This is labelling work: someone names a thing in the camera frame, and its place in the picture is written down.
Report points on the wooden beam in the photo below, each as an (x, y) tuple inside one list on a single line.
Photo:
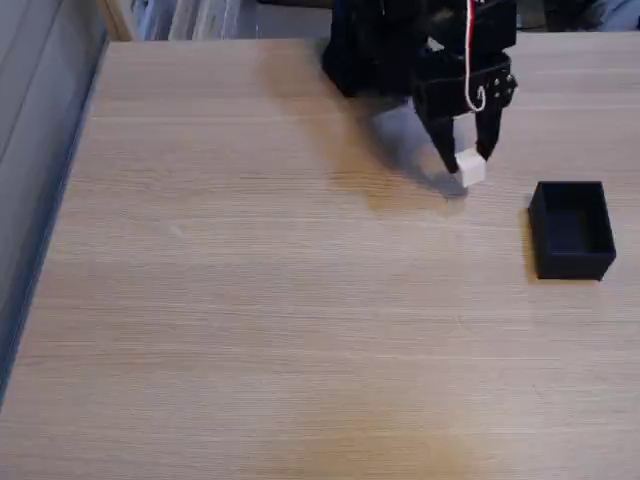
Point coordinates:
[(116, 20)]

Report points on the blue cloth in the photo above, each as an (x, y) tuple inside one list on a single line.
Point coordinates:
[(620, 15)]

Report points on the white cube block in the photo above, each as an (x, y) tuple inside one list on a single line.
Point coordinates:
[(471, 169)]

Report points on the pale folded fabric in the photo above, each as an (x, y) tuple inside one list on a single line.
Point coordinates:
[(200, 17)]

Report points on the black open box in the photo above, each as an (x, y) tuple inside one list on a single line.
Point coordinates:
[(572, 227)]

